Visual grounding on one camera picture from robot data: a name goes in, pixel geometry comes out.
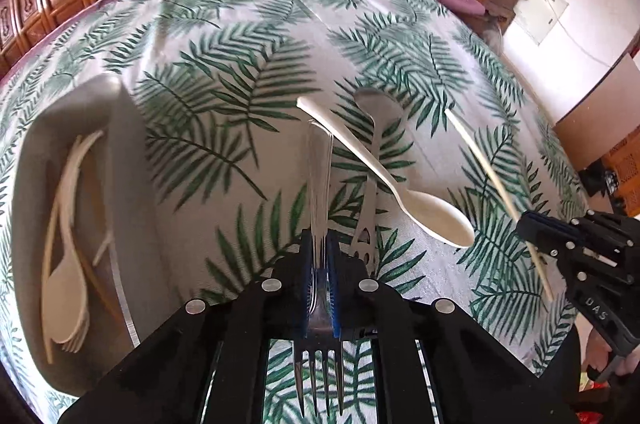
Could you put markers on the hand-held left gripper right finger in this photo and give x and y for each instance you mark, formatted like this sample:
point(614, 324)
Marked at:
point(334, 299)

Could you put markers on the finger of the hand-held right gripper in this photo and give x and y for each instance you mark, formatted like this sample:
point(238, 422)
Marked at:
point(542, 238)
point(550, 220)

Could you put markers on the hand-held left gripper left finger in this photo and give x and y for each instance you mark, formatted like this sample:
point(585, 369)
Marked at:
point(304, 294)

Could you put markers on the metal fork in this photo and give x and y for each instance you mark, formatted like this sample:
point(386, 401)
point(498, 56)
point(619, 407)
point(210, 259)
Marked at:
point(319, 184)

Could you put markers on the grey rectangular tray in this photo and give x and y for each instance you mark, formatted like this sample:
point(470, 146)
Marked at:
point(130, 184)

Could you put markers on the cream plastic fork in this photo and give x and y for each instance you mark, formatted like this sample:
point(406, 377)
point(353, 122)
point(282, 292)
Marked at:
point(77, 343)

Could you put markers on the cream rice spoon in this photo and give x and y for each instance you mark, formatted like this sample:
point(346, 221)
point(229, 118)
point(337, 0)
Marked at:
point(65, 299)

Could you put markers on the person's right hand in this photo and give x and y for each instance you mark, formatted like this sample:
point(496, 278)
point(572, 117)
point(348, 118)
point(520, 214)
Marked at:
point(595, 349)

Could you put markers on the black object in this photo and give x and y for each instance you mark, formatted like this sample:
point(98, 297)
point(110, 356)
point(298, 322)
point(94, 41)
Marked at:
point(600, 179)

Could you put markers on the person's dark clothing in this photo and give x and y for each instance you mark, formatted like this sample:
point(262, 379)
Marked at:
point(575, 374)

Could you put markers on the wooden lattice crate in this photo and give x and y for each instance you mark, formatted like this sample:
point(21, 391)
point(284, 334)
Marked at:
point(627, 164)

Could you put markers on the cream plastic spoon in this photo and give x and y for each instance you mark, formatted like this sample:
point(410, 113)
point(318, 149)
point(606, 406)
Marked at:
point(440, 216)

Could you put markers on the brown board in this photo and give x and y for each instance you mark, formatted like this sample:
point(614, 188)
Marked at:
point(600, 114)

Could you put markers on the leaf print tablecloth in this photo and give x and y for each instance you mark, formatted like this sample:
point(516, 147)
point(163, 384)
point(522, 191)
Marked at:
point(225, 54)

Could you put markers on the white wall panel box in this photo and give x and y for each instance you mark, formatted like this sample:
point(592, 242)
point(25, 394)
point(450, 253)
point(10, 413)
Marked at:
point(542, 9)

